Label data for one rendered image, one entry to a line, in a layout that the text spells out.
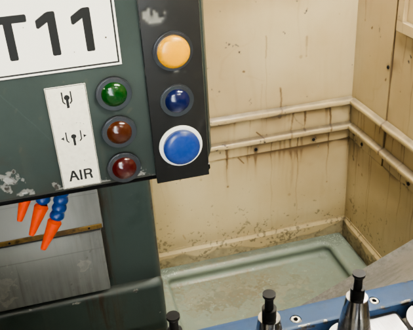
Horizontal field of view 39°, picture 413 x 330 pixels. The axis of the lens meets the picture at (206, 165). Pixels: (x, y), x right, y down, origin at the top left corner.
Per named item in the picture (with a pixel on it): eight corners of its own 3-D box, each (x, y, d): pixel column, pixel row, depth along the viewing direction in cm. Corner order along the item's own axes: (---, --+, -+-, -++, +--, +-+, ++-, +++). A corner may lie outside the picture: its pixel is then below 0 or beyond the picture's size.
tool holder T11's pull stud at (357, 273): (360, 290, 70) (362, 267, 69) (366, 300, 69) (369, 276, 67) (347, 293, 70) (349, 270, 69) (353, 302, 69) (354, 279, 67)
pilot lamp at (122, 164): (139, 179, 48) (136, 154, 47) (113, 183, 48) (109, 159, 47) (138, 175, 49) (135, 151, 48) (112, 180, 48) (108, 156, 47)
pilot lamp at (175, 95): (192, 112, 47) (191, 86, 46) (165, 116, 46) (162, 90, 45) (191, 109, 47) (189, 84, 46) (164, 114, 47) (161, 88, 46)
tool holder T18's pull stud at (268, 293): (275, 311, 68) (275, 287, 67) (277, 321, 67) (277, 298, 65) (260, 312, 68) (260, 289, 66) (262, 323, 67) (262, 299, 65)
